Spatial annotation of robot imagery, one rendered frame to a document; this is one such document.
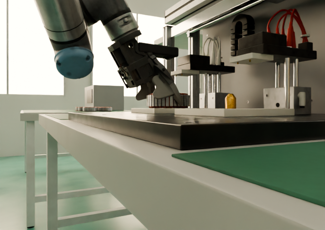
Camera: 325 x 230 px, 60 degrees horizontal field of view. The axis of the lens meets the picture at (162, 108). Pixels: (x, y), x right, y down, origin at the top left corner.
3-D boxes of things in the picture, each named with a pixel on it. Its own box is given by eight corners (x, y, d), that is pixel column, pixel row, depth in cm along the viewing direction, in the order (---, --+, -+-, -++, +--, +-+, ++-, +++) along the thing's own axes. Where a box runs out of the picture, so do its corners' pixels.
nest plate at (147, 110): (154, 113, 63) (154, 107, 63) (131, 112, 76) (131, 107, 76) (209, 113, 69) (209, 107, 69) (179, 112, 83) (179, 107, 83)
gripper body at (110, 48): (127, 91, 72) (104, 48, 69) (154, 76, 75) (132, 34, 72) (138, 89, 65) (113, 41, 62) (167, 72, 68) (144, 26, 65)
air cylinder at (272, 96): (293, 114, 53) (293, 85, 53) (263, 114, 60) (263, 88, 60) (311, 114, 55) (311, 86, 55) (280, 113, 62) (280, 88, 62)
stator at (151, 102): (157, 107, 65) (157, 92, 65) (140, 107, 75) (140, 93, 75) (198, 107, 70) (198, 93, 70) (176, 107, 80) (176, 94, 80)
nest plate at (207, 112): (224, 117, 41) (224, 108, 41) (174, 114, 54) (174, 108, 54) (294, 115, 48) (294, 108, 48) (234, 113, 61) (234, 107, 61)
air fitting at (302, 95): (302, 107, 52) (302, 92, 52) (297, 107, 53) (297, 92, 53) (306, 107, 53) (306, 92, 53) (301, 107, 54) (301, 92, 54)
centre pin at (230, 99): (229, 108, 50) (229, 93, 50) (223, 108, 51) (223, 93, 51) (238, 108, 51) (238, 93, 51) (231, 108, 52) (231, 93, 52)
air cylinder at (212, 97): (214, 112, 75) (214, 92, 75) (199, 112, 81) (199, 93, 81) (229, 112, 77) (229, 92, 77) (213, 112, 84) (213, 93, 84)
